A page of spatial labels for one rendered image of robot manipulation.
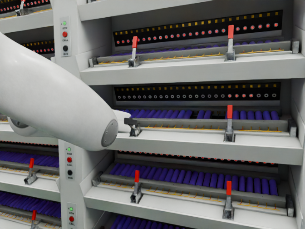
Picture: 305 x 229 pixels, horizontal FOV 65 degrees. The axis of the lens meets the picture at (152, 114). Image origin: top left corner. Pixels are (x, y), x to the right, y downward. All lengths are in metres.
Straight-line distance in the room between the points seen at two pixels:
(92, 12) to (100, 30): 0.12
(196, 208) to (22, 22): 0.83
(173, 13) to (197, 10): 0.08
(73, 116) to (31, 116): 0.05
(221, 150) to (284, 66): 0.24
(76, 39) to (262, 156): 0.62
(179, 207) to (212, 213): 0.09
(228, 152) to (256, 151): 0.06
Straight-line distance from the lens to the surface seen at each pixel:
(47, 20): 0.91
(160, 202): 0.74
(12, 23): 1.02
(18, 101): 0.31
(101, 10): 0.78
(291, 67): 0.62
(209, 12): 0.86
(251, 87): 0.76
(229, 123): 0.63
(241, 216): 0.70
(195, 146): 0.64
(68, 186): 0.87
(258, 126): 0.68
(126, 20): 0.96
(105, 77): 0.74
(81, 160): 0.80
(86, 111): 0.32
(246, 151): 0.63
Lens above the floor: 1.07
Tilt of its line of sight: 4 degrees down
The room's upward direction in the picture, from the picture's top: 1 degrees counter-clockwise
